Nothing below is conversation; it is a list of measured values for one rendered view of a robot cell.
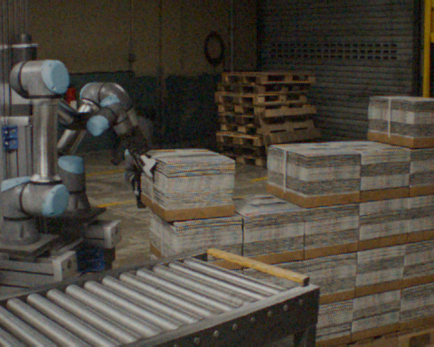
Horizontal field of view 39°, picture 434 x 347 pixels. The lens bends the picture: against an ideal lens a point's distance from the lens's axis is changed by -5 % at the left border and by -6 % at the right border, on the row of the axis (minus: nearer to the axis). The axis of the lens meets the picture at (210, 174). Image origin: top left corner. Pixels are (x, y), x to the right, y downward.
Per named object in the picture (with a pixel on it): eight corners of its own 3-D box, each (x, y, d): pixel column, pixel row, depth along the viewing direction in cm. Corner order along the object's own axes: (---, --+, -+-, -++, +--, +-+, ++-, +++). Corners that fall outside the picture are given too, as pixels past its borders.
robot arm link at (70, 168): (70, 192, 265) (70, 160, 263) (51, 188, 273) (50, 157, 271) (91, 188, 274) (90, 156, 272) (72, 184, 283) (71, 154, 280)
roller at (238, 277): (192, 268, 220) (191, 255, 220) (295, 304, 186) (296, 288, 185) (180, 271, 217) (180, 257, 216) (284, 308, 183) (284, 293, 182)
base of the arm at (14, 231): (-8, 243, 222) (-10, 217, 220) (12, 233, 236) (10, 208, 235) (28, 247, 219) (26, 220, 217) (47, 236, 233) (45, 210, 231)
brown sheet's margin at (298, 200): (265, 192, 308) (266, 182, 307) (317, 187, 318) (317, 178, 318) (305, 207, 273) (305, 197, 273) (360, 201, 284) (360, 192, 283)
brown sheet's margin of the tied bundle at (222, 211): (154, 212, 266) (154, 201, 265) (220, 207, 276) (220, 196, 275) (165, 220, 251) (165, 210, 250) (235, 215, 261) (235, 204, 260)
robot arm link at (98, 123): (80, 136, 248) (95, 124, 257) (104, 137, 244) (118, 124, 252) (76, 118, 244) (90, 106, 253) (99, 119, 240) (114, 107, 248)
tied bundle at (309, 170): (265, 192, 308) (266, 144, 304) (318, 188, 319) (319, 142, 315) (304, 209, 274) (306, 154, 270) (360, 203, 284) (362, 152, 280)
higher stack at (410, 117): (353, 331, 344) (366, 95, 322) (396, 321, 355) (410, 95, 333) (396, 357, 309) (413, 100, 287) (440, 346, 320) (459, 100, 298)
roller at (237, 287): (176, 272, 216) (176, 258, 215) (280, 310, 182) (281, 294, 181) (165, 275, 213) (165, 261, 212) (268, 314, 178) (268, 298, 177)
